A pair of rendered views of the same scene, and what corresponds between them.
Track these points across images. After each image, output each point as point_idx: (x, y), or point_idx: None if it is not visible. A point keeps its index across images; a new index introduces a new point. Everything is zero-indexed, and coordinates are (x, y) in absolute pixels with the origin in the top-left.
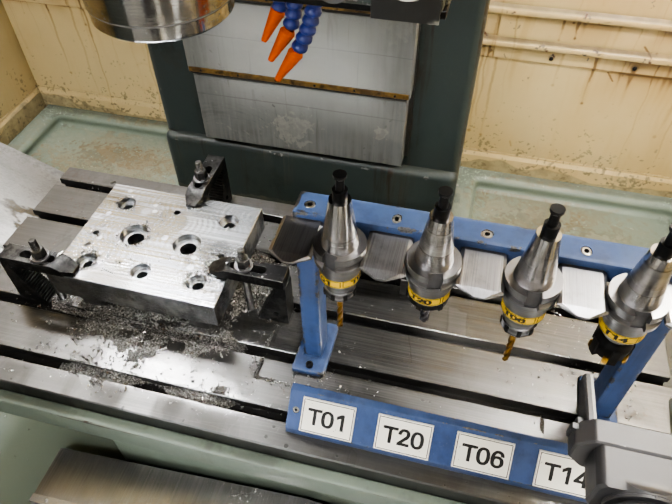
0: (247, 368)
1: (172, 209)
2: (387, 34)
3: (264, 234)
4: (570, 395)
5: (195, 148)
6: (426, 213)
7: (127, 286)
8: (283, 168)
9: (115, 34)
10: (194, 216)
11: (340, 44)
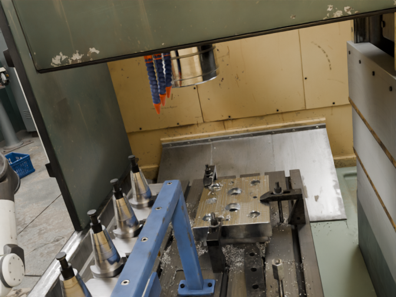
0: (181, 266)
1: (256, 195)
2: (393, 173)
3: (280, 244)
4: None
5: (360, 203)
6: (162, 216)
7: (201, 201)
8: (377, 246)
9: None
10: (254, 203)
11: (381, 167)
